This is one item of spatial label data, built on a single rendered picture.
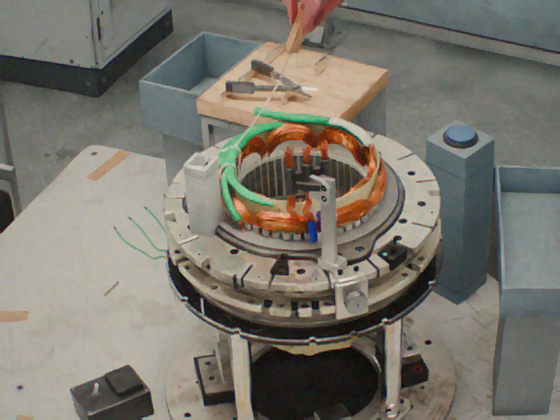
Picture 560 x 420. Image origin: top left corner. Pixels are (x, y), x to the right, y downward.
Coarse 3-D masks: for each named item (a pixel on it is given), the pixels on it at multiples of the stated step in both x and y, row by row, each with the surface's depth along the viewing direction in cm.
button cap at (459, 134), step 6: (456, 126) 166; (462, 126) 166; (450, 132) 165; (456, 132) 165; (462, 132) 165; (468, 132) 165; (450, 138) 165; (456, 138) 164; (462, 138) 164; (468, 138) 164; (474, 138) 165
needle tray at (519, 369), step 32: (512, 192) 157; (544, 192) 156; (512, 224) 151; (544, 224) 151; (512, 256) 146; (544, 256) 145; (512, 288) 135; (544, 288) 134; (512, 320) 147; (544, 320) 147; (512, 352) 150; (544, 352) 150; (512, 384) 154; (544, 384) 153
